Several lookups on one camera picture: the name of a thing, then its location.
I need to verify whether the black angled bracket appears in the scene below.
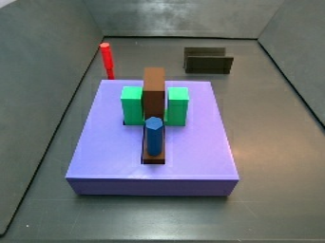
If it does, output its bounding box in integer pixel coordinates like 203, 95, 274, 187
184, 47, 234, 74

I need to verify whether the green block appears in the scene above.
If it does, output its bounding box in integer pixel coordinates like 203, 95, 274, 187
165, 87, 188, 126
120, 86, 143, 125

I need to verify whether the red cylindrical peg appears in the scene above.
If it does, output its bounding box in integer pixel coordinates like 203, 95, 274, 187
98, 43, 113, 80

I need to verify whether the blue hexagonal peg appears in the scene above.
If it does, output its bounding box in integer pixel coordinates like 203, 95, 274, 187
145, 117, 163, 156

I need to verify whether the brown rectangular block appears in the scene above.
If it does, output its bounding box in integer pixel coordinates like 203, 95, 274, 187
141, 67, 164, 164

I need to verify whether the green block right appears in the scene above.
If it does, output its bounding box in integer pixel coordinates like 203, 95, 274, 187
165, 87, 188, 126

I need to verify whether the purple board base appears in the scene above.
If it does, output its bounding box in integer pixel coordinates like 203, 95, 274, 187
65, 80, 238, 196

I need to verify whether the green block left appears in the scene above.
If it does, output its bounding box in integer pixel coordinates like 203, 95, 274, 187
120, 86, 143, 125

